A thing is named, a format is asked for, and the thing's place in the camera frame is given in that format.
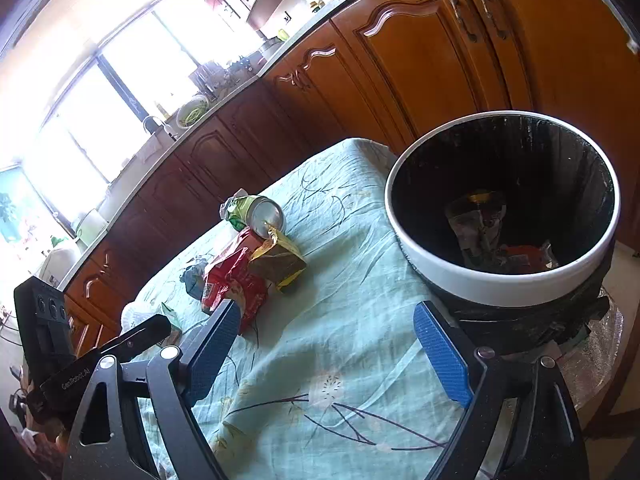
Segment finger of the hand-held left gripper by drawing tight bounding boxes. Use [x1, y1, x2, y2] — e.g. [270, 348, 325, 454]
[99, 314, 172, 361]

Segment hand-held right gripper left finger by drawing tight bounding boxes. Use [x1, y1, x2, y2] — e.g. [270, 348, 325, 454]
[62, 300, 244, 480]

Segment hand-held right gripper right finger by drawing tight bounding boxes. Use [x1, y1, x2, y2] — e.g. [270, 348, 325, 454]
[413, 301, 589, 480]

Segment blue wrapper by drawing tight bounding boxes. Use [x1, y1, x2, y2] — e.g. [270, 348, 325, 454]
[182, 256, 211, 297]

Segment red snack packet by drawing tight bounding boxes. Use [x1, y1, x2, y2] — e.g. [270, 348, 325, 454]
[201, 227, 269, 336]

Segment white round waste bin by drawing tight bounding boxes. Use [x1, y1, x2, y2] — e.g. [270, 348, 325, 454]
[385, 109, 619, 356]

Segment olive yellow snack packet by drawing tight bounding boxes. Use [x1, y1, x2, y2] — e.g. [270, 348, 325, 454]
[248, 227, 307, 294]

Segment crushed green drink can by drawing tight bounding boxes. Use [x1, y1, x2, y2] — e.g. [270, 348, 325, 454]
[221, 189, 286, 239]

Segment white trash bin black liner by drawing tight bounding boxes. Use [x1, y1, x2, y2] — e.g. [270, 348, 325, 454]
[391, 114, 617, 356]

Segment white kitchen appliance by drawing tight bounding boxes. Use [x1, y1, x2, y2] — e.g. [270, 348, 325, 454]
[37, 246, 83, 289]

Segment pale green container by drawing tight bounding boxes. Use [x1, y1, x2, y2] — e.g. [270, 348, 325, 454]
[75, 208, 110, 247]

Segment clear printed plastic wrapper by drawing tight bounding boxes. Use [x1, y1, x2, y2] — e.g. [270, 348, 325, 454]
[444, 191, 509, 269]

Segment orange wrapper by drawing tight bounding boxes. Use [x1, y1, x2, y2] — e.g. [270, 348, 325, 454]
[499, 241, 554, 272]

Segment pale green floral tablecloth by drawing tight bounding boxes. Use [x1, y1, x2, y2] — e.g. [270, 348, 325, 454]
[120, 137, 506, 480]

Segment clear plastic table cover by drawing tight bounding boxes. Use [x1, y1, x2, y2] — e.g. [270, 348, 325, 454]
[550, 285, 629, 411]

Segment metal sink faucet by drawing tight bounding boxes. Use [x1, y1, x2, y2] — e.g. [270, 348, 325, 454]
[142, 114, 180, 142]

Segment white colander with greens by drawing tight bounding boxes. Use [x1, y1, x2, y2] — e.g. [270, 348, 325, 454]
[175, 93, 210, 129]

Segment dark utensil rack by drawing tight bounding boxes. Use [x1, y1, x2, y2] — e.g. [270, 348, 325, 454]
[189, 54, 262, 92]

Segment kitchen window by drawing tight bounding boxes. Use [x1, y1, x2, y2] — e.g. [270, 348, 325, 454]
[0, 0, 261, 221]

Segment wooden base kitchen cabinets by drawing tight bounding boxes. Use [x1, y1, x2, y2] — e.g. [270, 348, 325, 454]
[62, 0, 640, 356]

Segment pale pot with lid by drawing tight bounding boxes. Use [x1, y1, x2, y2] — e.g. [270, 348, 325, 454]
[258, 36, 284, 61]

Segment grey kitchen countertop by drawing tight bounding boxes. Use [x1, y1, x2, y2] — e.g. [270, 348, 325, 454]
[57, 0, 453, 291]

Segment metal cabinet door handle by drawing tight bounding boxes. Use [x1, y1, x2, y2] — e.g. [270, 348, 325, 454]
[451, 0, 477, 44]
[477, 0, 509, 41]

